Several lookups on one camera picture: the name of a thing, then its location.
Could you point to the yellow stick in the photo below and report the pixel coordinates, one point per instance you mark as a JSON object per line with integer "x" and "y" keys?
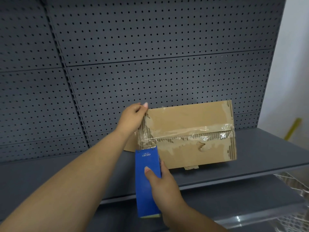
{"x": 293, "y": 129}

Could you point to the blue tape dispenser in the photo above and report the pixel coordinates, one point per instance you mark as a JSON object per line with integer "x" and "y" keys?
{"x": 144, "y": 190}

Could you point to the person's left hand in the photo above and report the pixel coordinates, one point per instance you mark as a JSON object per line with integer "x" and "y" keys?
{"x": 131, "y": 118}

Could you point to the brown cardboard box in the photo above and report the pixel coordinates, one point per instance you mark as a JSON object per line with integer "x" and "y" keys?
{"x": 193, "y": 115}

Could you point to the person's left forearm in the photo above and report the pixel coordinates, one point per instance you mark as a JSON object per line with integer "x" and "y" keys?
{"x": 60, "y": 190}

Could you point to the grey pegboard back panel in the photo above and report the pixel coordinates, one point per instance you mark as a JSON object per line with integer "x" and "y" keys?
{"x": 169, "y": 45}
{"x": 29, "y": 94}

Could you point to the person's right hand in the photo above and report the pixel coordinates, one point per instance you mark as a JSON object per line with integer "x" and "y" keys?
{"x": 169, "y": 193}

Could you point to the grey shelf with clear rail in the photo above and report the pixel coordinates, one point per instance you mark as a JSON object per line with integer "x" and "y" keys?
{"x": 229, "y": 198}

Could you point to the grey metal shelf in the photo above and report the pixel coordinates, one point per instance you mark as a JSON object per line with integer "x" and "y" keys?
{"x": 29, "y": 176}
{"x": 265, "y": 152}

